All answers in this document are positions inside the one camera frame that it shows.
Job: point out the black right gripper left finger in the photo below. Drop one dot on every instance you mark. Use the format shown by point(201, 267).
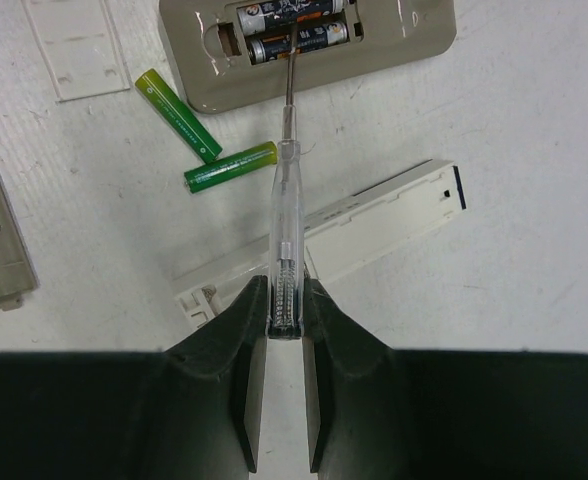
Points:
point(192, 411)

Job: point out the white remote control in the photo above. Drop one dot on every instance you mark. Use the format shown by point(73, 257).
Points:
point(339, 239)

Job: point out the black AAA battery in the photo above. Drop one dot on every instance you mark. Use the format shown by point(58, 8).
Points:
point(262, 50)
point(269, 15)

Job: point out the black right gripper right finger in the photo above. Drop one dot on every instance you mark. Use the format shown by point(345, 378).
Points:
point(376, 412)

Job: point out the green AAA battery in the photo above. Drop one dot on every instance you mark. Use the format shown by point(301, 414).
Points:
point(178, 115)
point(231, 167)

